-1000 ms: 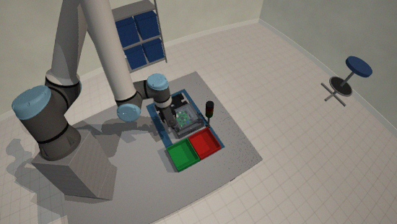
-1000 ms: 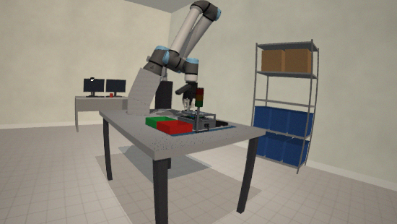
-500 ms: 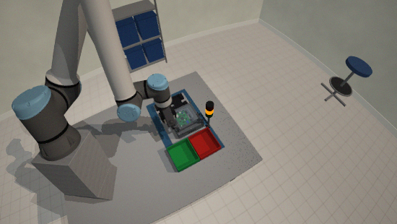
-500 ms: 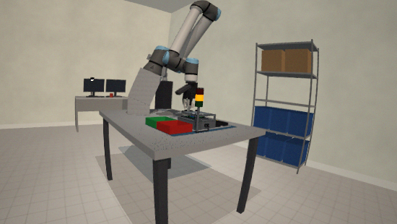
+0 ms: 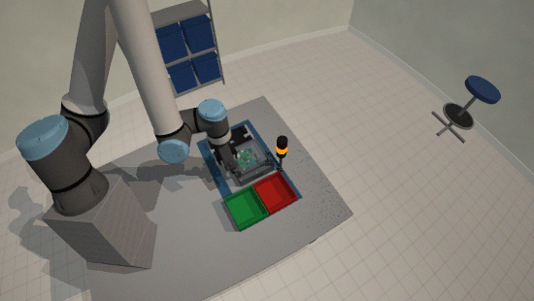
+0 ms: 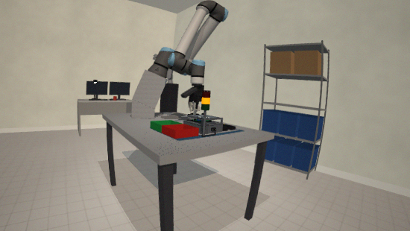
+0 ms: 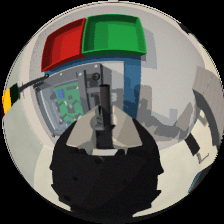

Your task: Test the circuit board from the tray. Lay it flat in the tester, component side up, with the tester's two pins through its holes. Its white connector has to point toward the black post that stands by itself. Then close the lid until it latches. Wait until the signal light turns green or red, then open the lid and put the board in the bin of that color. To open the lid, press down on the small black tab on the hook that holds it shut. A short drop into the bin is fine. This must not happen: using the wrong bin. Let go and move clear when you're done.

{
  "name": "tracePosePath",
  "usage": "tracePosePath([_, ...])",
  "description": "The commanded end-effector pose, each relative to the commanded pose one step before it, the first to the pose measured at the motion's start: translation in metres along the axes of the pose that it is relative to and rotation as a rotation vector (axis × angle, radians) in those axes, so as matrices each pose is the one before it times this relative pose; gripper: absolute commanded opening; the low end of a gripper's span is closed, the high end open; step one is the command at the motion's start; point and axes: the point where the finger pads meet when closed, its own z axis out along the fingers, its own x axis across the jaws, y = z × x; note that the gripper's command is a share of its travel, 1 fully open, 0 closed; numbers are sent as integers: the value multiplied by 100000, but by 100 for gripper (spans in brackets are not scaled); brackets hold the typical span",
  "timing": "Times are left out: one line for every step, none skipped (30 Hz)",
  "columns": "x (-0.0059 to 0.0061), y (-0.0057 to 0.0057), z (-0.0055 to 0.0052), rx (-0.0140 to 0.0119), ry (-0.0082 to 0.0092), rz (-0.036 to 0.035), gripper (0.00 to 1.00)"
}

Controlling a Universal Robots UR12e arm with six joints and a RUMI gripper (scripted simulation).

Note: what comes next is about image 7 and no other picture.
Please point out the green bin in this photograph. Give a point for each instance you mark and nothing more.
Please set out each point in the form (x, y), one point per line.
(113, 34)

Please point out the red bin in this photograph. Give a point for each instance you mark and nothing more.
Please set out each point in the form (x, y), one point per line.
(63, 45)

